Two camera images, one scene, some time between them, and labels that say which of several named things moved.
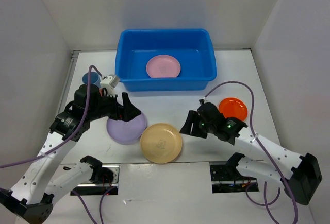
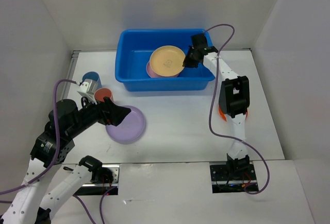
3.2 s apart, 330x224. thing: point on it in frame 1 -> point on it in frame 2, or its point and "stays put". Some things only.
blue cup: (95, 79) stays put
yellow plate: (161, 142) -> (167, 61)
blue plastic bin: (192, 47) stays put
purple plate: (127, 132) stays put
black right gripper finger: (194, 125) -> (192, 58)
